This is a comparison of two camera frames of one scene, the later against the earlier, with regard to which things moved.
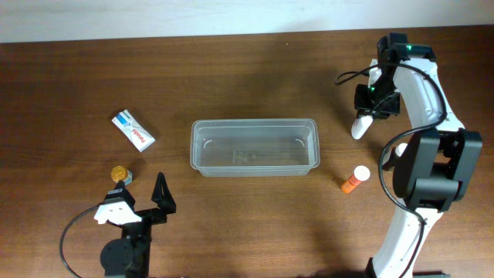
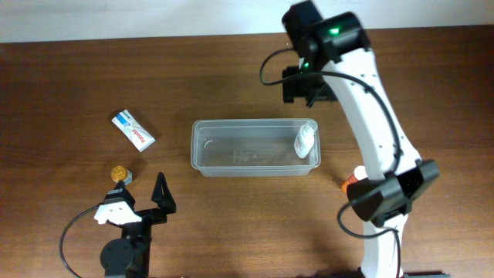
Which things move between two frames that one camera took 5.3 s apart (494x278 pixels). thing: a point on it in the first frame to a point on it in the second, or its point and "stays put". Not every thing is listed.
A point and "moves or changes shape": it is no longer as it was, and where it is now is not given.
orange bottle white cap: (360, 174) stays put
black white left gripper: (146, 215) stays put
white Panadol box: (133, 130) stays put
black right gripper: (380, 112) to (295, 86)
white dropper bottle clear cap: (360, 126) moves or changes shape
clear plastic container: (254, 147) stays put
